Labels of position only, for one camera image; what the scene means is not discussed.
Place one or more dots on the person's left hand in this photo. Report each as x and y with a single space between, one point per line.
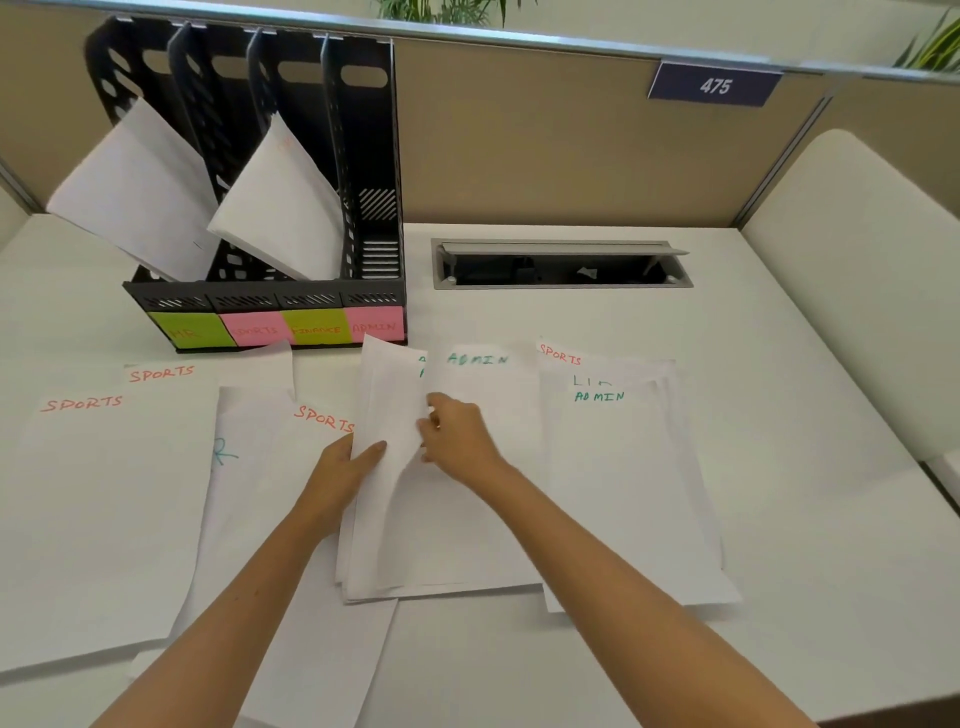
337 487

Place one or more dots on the person's right hand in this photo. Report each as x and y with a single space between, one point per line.
465 442

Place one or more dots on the paper bundle small green lettering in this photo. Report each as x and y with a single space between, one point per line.
450 540

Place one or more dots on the pile of white paper sheets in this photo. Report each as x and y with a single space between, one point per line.
105 525

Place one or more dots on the paper bundle red lettering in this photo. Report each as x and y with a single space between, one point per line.
285 202

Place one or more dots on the black four-slot file organizer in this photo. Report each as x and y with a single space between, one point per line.
367 135

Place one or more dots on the paper bundle large teal lettering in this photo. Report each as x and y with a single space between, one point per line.
135 195

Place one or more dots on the person's left forearm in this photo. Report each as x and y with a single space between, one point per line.
217 637

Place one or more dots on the person's right forearm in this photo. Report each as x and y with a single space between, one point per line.
637 615

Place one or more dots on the pink sticky note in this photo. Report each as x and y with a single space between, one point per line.
375 325
257 330

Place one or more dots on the yellow sticky note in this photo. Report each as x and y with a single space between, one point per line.
316 328

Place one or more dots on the green sticky note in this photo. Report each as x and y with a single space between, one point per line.
191 331

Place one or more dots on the beige partition panel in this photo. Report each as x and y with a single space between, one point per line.
525 135
900 112

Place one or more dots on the green palm plant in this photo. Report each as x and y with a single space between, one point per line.
450 9

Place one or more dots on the dark blue partition sign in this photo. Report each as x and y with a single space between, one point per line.
712 85

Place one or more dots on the yellow-green leafy plant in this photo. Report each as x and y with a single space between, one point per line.
941 49

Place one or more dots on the grey partition top rail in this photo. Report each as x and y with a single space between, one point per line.
525 43

